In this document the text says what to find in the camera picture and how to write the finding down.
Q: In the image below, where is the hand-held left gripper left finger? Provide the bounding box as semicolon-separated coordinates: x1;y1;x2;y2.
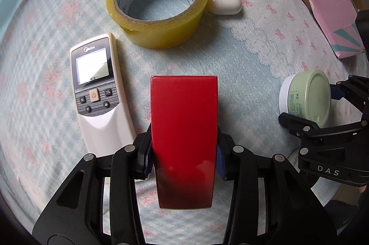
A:
32;123;154;245

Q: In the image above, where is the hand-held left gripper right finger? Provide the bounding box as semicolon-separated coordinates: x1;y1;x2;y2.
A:
216;129;337;245

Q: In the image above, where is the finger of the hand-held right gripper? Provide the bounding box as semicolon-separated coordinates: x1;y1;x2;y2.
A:
278;112;369;145
329;75;369;111

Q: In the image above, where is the green lidded white jar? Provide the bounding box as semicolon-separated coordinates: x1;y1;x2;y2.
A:
278;69;332;128

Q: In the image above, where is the glossy red rectangular box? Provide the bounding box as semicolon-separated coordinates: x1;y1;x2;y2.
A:
150;75;220;210

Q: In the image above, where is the pink and teal paper box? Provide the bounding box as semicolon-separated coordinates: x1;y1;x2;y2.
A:
308;0;365;60

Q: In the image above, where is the white air conditioner remote control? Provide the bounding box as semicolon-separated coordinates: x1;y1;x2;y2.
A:
70;33;137;157

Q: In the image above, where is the yellow packing tape roll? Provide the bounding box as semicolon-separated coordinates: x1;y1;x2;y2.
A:
106;0;209;50

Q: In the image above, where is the light blue patterned bedsheet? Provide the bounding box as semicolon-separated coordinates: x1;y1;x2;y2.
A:
0;0;369;245

